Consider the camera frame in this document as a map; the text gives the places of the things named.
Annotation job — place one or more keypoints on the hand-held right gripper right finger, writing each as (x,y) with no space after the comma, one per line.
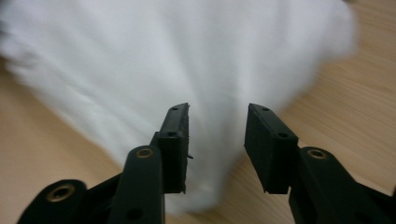
(271,155)

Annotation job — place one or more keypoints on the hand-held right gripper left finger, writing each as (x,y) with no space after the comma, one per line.
(174,155)

